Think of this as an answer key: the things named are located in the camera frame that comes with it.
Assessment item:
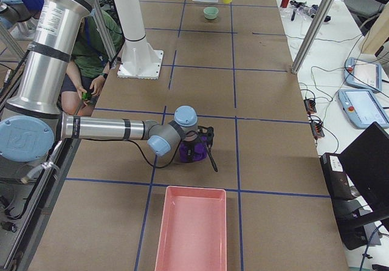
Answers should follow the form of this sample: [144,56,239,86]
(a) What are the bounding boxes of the black monitor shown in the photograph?
[339,122,388,221]

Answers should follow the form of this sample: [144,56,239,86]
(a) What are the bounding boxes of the far teach pendant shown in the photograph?
[344,57,383,92]

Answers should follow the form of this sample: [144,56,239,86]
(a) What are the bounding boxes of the black desktop box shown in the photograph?
[320,153,355,201]

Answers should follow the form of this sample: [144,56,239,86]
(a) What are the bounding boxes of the pale green bowl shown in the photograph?
[203,7,219,20]

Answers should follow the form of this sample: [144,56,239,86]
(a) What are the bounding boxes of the aluminium frame post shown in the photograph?
[291,0,334,75]

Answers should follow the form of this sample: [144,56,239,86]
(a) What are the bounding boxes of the crumpled clear plastic bag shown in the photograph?
[289,0,318,21]

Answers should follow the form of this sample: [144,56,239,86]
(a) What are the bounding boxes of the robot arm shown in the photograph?
[1,0,198,162]

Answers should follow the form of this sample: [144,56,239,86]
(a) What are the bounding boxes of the seated person green shirt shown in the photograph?
[60,16,110,116]

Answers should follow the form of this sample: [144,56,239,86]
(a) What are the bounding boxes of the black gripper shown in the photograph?
[184,131,202,162]

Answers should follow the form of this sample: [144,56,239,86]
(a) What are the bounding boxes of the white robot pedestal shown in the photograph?
[114,0,164,80]

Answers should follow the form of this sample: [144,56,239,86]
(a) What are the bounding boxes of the teach pendant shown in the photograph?
[338,89,388,129]
[344,57,383,92]

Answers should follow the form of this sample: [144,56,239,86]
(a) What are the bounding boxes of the purple cloth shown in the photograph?
[179,141,207,163]

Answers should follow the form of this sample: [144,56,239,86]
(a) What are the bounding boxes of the pink plastic bin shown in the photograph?
[155,186,227,270]

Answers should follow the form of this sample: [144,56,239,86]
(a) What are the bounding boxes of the near teach pendant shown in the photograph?
[338,89,388,129]

